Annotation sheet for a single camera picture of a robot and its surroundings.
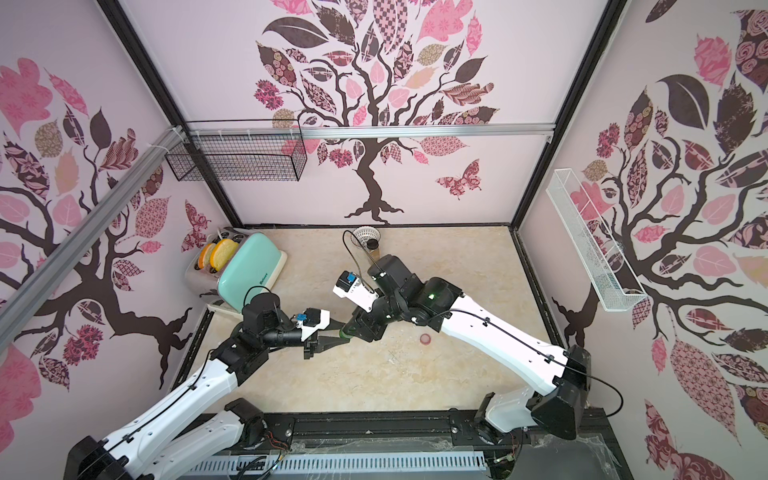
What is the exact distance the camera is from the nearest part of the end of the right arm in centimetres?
52

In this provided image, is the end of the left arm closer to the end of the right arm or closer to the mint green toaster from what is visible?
the end of the right arm

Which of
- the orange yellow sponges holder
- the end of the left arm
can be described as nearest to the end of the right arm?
the end of the left arm

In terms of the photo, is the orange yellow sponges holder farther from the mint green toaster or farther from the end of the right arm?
the end of the right arm

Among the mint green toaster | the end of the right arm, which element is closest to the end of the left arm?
the end of the right arm

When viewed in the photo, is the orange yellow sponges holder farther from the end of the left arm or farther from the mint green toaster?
the end of the left arm

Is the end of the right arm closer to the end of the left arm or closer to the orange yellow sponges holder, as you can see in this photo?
the end of the left arm

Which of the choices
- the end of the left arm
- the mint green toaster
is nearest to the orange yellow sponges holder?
the mint green toaster
